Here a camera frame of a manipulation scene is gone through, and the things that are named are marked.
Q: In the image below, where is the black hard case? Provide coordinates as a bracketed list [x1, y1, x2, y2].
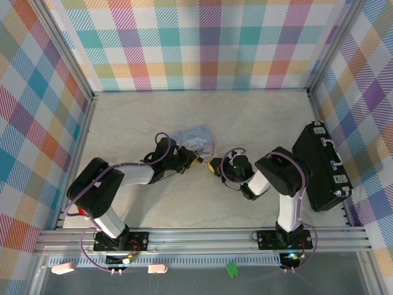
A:
[290, 120, 354, 213]

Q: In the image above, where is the green plastic block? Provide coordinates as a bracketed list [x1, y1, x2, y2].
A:
[225, 261, 240, 278]

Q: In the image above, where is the purple cable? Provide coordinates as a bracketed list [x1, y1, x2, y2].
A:
[220, 147, 319, 274]
[63, 132, 173, 274]

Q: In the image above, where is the aluminium front rail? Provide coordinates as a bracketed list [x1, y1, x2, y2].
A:
[33, 227, 373, 256]

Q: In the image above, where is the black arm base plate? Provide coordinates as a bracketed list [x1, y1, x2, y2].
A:
[255, 229, 317, 251]
[93, 231, 150, 252]

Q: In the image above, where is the slotted grey cable duct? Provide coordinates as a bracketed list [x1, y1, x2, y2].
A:
[47, 256, 284, 268]

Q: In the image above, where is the aluminium frame post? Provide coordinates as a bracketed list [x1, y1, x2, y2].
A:
[36, 0, 96, 103]
[306, 0, 368, 96]

